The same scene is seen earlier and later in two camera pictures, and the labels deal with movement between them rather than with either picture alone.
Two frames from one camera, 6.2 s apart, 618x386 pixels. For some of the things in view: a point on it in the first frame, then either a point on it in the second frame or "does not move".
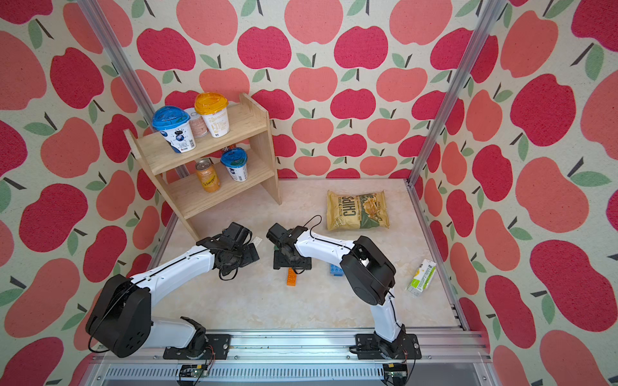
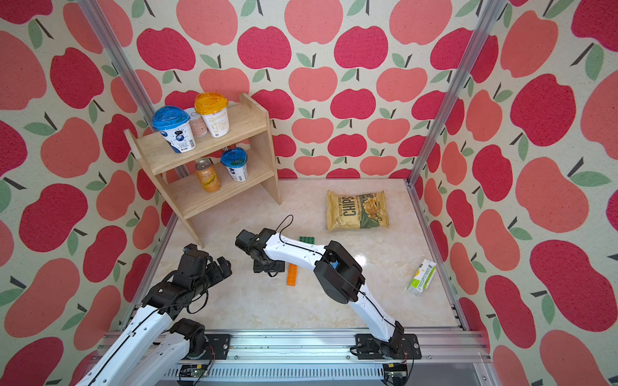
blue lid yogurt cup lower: [235, 161] does not move
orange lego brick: [291, 276] does not move
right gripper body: [283, 260] to [268, 267]
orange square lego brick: [291, 280] does not move
